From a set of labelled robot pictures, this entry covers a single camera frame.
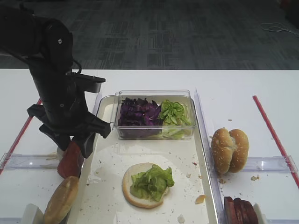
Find sesame burger bun pair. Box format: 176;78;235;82
211;128;249;174

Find right red strip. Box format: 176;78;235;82
252;95;299;187

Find white left front food stand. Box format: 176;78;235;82
20;203;44;224

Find clear acrylic divider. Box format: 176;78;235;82
194;88;228;224
93;91;102;115

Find lettuce pile on bun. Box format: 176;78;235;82
130;164;175;202

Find left clear acrylic divider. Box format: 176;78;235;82
93;91;102;115

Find dark red meat patties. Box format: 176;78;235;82
224;196;259;224

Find bottom bun slice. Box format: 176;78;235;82
122;162;174;209

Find clear plastic salad container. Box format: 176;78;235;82
111;90;197;140

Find white rectangular metal tray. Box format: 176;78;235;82
67;90;218;224

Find red tomato slices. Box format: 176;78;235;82
57;141;84;179

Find red strip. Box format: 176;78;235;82
0;98;43;175
252;95;299;187

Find right clear acrylic divider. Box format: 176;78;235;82
194;88;228;224

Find white patty stand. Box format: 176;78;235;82
253;203;268;224

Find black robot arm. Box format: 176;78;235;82
0;5;111;158

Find white cable on floor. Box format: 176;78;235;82
260;22;299;38

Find clear rail upper left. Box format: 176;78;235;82
0;153;59;170

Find clear rail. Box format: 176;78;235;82
0;153;59;170
242;156;298;173

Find left red strip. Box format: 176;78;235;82
0;98;43;175

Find golden top bun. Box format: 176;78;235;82
44;176;79;224

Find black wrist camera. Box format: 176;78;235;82
66;72;106;93

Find chopped green lettuce in container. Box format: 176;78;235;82
158;99;191;126

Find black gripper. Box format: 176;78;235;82
27;96;111;158

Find shredded purple cabbage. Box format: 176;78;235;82
118;98;163;126

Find white tomato stand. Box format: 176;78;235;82
57;147;65;161

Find clear rail upper right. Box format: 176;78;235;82
242;156;298;173

